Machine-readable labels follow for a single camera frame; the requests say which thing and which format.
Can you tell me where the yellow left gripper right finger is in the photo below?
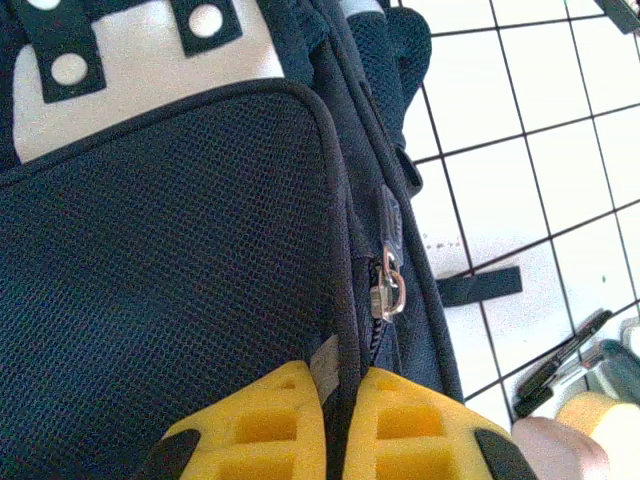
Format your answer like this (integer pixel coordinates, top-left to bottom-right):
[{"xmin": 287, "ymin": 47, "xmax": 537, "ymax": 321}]
[{"xmin": 344, "ymin": 367, "xmax": 507, "ymax": 480}]

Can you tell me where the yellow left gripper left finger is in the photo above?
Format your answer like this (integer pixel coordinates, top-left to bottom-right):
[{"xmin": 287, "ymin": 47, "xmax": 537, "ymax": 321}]
[{"xmin": 164, "ymin": 359, "xmax": 326, "ymax": 480}]

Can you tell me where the black pen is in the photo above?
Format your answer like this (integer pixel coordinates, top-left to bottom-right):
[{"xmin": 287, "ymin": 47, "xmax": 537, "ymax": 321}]
[{"xmin": 514, "ymin": 309, "xmax": 614, "ymax": 419}]

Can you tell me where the round beige disc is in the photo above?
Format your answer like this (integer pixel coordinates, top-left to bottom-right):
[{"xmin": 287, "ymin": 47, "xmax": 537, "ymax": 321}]
[{"xmin": 554, "ymin": 392, "xmax": 640, "ymax": 451}]

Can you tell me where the navy blue backpack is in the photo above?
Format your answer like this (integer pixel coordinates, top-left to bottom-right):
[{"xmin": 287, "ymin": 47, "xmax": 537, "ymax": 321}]
[{"xmin": 0, "ymin": 0, "xmax": 524, "ymax": 480}]

